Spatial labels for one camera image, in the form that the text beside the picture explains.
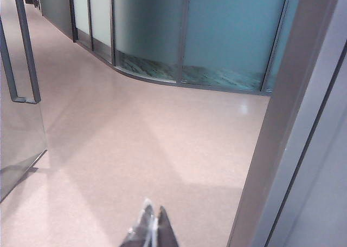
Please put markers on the curved teal glass partition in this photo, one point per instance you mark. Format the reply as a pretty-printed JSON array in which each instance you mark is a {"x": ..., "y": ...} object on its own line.
[{"x": 211, "y": 30}]

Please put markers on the clear glass door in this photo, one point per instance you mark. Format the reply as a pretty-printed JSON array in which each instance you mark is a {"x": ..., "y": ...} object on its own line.
[{"x": 21, "y": 130}]

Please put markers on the gray door frame pillar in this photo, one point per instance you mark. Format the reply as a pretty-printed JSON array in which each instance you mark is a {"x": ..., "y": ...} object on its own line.
[{"x": 287, "y": 122}]

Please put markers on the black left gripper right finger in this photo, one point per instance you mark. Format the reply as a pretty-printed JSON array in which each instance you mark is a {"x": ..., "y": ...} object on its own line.
[{"x": 166, "y": 233}]

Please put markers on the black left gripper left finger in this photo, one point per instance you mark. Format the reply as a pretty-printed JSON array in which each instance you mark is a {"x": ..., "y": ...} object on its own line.
[{"x": 143, "y": 230}]

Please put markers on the white frosted glass partition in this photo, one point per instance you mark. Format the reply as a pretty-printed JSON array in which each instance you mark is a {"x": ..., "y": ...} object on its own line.
[{"x": 81, "y": 11}]

